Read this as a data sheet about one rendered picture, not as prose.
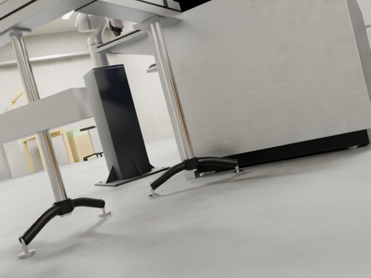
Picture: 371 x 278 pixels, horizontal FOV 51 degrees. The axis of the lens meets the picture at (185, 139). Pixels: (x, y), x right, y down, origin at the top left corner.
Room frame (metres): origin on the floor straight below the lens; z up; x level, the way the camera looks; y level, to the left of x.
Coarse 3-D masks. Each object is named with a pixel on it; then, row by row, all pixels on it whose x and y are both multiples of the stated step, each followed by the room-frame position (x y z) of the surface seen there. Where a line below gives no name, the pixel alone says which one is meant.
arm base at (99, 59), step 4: (96, 44) 2.94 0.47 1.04; (100, 44) 2.96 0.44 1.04; (92, 48) 2.95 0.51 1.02; (96, 48) 2.94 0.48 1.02; (92, 52) 2.95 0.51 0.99; (92, 56) 2.96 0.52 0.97; (96, 56) 2.94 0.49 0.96; (100, 56) 2.94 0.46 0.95; (104, 56) 2.96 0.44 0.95; (92, 60) 2.97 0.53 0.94; (96, 60) 2.94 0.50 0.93; (100, 60) 2.94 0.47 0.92; (104, 60) 2.95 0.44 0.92; (108, 60) 3.01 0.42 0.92; (96, 64) 2.95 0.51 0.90; (100, 64) 2.94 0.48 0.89; (104, 64) 2.95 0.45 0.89; (108, 64) 2.98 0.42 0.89
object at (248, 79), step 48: (240, 0) 1.91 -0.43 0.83; (288, 0) 1.80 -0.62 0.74; (336, 0) 1.71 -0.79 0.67; (192, 48) 2.06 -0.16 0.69; (240, 48) 1.94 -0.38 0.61; (288, 48) 1.83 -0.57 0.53; (336, 48) 1.73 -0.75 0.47; (192, 96) 2.09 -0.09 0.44; (240, 96) 1.97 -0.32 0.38; (288, 96) 1.85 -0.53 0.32; (336, 96) 1.75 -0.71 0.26; (192, 144) 2.13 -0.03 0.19; (240, 144) 2.00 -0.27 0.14
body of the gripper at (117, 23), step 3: (108, 18) 2.39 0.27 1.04; (111, 18) 2.37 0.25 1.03; (108, 21) 2.38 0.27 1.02; (111, 21) 2.37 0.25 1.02; (114, 21) 2.38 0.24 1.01; (117, 21) 2.40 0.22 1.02; (120, 21) 2.43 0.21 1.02; (108, 24) 2.38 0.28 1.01; (114, 24) 2.37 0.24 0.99; (117, 24) 2.39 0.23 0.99; (120, 24) 2.42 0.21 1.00; (114, 27) 2.39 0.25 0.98; (117, 27) 2.39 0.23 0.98; (120, 27) 2.41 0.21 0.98; (123, 27) 2.44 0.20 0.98
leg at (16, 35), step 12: (0, 36) 1.56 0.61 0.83; (12, 36) 1.56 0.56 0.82; (24, 48) 1.57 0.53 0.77; (24, 60) 1.56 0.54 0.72; (24, 72) 1.56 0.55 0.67; (24, 84) 1.56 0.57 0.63; (36, 96) 1.57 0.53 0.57; (48, 132) 1.57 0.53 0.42; (48, 144) 1.56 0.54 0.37; (48, 156) 1.56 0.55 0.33; (48, 168) 1.56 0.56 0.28; (60, 180) 1.57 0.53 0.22; (60, 192) 1.56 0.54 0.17; (60, 216) 1.56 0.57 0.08
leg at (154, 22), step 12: (144, 24) 1.91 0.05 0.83; (156, 24) 1.90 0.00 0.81; (156, 36) 1.90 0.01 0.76; (156, 48) 1.92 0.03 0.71; (168, 60) 1.90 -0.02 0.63; (168, 72) 1.90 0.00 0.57; (168, 84) 1.90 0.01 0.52; (180, 108) 1.90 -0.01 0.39; (180, 120) 1.90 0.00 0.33; (180, 132) 1.90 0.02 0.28; (192, 156) 1.90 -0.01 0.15
